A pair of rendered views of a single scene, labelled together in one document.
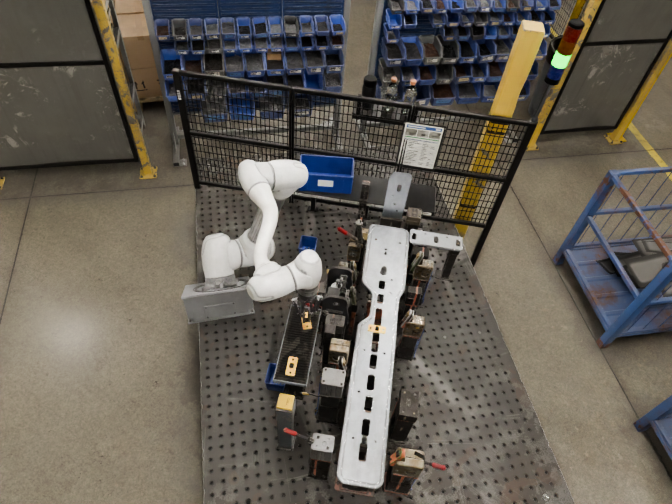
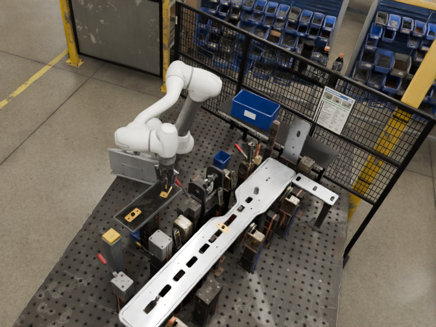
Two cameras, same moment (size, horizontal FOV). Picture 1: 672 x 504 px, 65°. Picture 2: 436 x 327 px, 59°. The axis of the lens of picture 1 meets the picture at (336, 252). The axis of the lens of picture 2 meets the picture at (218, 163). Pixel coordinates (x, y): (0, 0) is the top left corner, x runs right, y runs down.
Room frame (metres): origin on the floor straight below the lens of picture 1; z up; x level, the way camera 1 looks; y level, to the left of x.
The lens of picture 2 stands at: (0.15, -0.71, 2.79)
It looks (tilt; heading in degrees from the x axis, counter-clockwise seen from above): 46 degrees down; 27
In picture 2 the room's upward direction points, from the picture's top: 9 degrees clockwise
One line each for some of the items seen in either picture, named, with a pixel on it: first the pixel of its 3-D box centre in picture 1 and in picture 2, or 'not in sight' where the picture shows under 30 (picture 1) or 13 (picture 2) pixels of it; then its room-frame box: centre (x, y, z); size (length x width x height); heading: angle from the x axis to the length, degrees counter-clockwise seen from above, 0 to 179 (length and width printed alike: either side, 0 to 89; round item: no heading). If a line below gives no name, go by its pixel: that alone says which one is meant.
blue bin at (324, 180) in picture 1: (326, 174); (254, 109); (2.23, 0.10, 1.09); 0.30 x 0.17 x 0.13; 93
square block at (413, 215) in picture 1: (408, 233); (300, 179); (2.03, -0.41, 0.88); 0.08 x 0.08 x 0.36; 86
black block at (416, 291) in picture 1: (410, 305); (268, 229); (1.56, -0.42, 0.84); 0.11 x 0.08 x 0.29; 86
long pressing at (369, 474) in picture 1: (377, 333); (222, 231); (1.28, -0.24, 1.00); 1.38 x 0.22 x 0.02; 176
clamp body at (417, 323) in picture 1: (409, 337); (250, 250); (1.35, -0.41, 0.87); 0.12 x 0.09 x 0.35; 86
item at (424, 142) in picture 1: (419, 145); (333, 110); (2.31, -0.40, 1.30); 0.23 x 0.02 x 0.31; 86
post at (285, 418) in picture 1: (286, 423); (115, 260); (0.84, 0.13, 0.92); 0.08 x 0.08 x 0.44; 86
